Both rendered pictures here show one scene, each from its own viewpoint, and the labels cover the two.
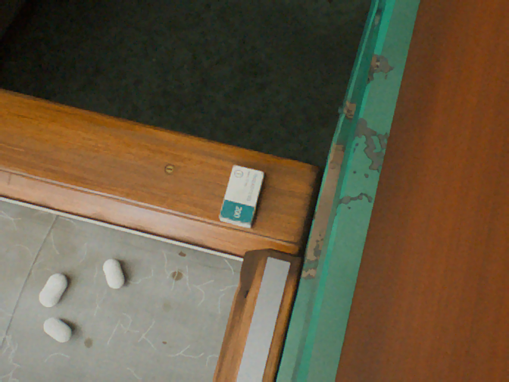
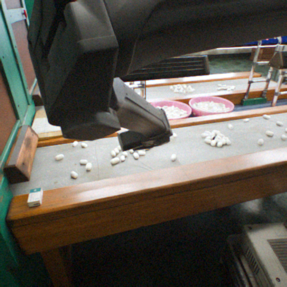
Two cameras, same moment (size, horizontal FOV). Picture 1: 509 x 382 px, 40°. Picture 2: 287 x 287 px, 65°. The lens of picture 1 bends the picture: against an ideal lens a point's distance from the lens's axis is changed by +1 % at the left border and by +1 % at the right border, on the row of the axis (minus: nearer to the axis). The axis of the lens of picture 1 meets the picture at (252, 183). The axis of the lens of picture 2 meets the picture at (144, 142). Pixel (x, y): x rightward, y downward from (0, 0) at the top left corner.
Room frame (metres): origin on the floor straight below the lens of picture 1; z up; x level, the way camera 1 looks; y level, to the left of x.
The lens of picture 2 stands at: (0.80, 0.00, 1.29)
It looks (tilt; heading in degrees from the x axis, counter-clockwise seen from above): 32 degrees down; 145
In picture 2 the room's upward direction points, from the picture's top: straight up
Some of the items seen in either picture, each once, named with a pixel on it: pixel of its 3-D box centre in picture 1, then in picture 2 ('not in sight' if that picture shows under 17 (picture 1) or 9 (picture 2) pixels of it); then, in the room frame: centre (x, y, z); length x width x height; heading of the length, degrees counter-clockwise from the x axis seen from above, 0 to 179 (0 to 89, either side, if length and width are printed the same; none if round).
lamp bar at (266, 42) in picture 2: not in sight; (251, 40); (-0.16, 1.57, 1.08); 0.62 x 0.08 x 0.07; 71
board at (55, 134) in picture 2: not in sight; (48, 122); (-0.33, 0.19, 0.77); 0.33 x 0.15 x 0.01; 161
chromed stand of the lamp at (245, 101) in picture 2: not in sight; (253, 69); (-0.09, 1.55, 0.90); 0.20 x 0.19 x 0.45; 71
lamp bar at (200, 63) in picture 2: not in sight; (133, 69); (0.06, 0.47, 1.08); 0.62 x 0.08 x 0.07; 71
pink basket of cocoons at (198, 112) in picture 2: not in sight; (209, 110); (-0.03, 1.08, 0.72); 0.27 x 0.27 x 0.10
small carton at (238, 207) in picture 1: (242, 196); (35, 197); (0.19, 0.01, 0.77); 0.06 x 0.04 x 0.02; 161
